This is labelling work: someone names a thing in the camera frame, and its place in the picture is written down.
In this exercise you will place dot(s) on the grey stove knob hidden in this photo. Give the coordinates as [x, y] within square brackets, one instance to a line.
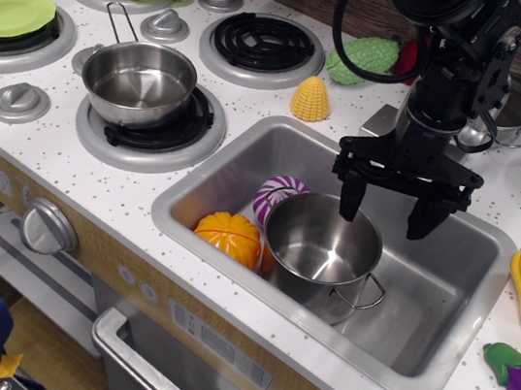
[81, 57]

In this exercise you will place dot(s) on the green plastic plate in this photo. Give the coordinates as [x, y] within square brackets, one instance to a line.
[19, 17]

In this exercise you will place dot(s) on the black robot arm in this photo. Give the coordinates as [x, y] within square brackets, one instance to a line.
[464, 52]

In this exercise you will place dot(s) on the front right stove burner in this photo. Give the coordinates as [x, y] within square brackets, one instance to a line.
[167, 147]

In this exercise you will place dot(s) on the purple white striped toy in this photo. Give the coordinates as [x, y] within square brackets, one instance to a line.
[272, 192]

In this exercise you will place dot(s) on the orange toy pumpkin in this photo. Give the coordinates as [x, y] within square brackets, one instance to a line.
[232, 234]

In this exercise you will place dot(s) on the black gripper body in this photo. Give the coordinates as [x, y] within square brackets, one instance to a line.
[408, 159]

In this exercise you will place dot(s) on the grey metal sink basin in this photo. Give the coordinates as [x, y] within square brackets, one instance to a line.
[402, 312]

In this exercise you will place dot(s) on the back right stove burner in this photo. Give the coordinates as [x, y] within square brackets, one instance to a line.
[261, 51]

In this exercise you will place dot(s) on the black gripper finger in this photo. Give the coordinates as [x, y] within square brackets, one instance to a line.
[426, 216]
[353, 192]

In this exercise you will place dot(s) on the yellow toy corn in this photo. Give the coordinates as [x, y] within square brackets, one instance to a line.
[310, 101]

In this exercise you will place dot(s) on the grey stove knob front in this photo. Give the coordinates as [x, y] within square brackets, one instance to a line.
[22, 103]

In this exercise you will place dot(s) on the grey stove knob middle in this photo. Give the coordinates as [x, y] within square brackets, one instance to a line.
[165, 28]

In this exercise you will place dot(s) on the steel saucepan with wire handle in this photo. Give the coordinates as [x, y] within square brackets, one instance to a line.
[139, 85]

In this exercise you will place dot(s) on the steel pot with loop handles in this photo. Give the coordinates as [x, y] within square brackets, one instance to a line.
[324, 263]

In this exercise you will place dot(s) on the grey oven door handle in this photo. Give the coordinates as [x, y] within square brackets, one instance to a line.
[139, 355]

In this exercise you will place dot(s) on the red toy pepper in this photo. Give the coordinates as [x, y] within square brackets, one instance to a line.
[407, 58]

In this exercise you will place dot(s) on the front left stove burner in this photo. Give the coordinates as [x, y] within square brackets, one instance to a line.
[46, 52]

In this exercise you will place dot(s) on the steel pot behind arm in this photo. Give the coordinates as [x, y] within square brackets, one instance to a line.
[507, 118]

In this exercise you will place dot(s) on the green toy vegetable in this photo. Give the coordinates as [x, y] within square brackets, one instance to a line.
[372, 54]

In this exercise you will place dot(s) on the grey oven dial knob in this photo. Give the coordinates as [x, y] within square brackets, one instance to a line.
[44, 229]

